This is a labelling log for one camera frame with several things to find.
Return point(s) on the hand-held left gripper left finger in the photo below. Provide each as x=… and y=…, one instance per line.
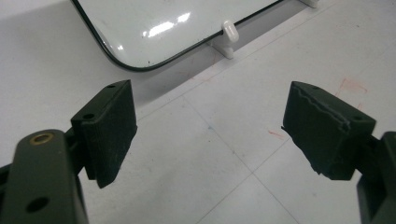
x=107, y=137

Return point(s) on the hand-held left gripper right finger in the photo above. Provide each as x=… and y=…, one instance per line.
x=323, y=137

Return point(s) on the white whiteboard with black rim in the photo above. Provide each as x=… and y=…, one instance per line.
x=162, y=28

